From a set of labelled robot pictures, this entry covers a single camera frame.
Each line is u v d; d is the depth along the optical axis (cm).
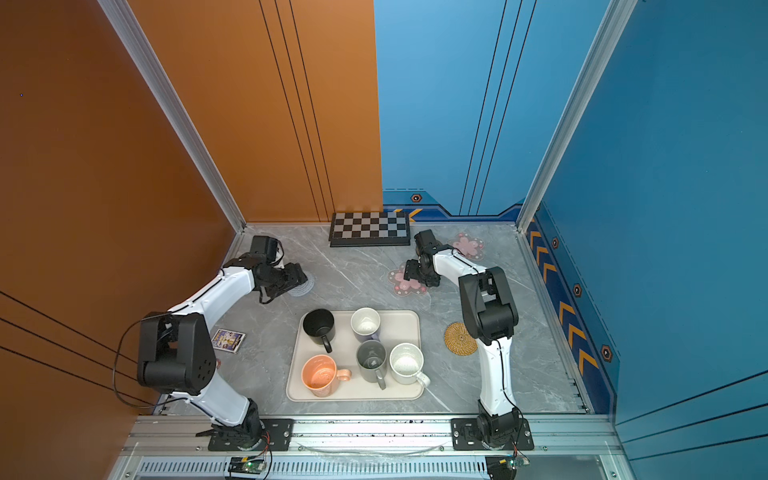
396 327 92
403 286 102
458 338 89
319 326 89
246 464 71
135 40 73
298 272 85
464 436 72
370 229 115
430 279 87
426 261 77
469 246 115
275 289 79
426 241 85
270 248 75
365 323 90
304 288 100
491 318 56
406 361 84
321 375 81
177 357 46
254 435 67
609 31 72
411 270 94
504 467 70
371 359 83
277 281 79
